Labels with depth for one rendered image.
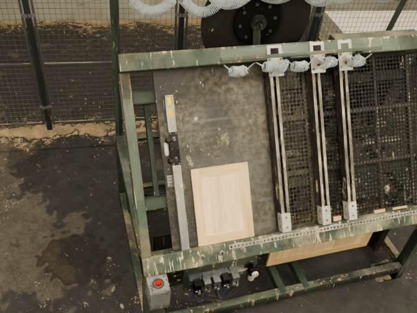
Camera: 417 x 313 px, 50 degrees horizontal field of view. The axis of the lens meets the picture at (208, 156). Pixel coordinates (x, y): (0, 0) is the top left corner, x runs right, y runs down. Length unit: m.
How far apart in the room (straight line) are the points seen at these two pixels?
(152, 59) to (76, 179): 2.20
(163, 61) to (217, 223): 1.05
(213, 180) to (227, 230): 0.34
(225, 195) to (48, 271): 1.72
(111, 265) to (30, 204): 1.03
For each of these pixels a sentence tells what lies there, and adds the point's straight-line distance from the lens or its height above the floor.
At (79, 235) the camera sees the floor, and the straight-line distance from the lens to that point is 4.10.
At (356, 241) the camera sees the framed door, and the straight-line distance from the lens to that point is 3.91.
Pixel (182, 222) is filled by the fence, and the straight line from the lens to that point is 2.77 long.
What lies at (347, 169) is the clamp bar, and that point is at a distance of 3.13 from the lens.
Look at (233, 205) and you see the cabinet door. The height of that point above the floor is 1.07.
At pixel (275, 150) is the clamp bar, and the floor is 1.34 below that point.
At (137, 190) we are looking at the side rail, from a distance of 2.68.
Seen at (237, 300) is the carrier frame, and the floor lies 0.18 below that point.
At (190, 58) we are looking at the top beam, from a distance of 2.68.
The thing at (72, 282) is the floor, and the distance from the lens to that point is 3.83.
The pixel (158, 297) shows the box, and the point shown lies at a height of 0.89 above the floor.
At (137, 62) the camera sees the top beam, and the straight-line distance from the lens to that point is 2.62.
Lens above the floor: 3.18
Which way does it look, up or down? 42 degrees down
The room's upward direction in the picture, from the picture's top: 6 degrees clockwise
